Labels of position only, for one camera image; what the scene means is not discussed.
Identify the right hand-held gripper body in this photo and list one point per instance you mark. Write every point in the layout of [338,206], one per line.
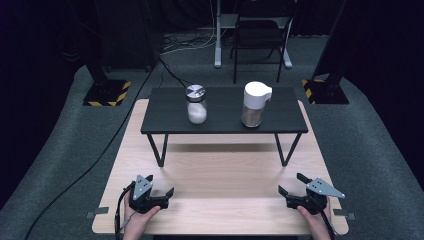
[313,200]

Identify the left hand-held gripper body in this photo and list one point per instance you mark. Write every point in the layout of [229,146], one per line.
[143,200]

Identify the glass jar with metal lid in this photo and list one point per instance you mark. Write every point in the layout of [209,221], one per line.
[196,113]

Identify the glass jar with white lid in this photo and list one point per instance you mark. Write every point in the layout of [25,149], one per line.
[254,95]

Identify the black shelf with metal legs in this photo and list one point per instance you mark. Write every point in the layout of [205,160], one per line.
[225,115]

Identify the person's left hand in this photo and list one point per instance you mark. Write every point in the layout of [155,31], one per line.
[135,226]

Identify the person's right hand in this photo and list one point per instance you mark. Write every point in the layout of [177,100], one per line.
[318,228]

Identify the grey tape strip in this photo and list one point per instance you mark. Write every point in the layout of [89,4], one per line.
[345,214]
[98,212]

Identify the black stand with striped base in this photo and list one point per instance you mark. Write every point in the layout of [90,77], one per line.
[328,93]
[106,93]

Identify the dark wheeled cart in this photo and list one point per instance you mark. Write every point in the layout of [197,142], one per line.
[130,40]

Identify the black folding chair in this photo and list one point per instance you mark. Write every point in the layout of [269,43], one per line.
[260,35]

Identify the white desk frame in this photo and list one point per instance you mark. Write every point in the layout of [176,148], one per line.
[217,43]

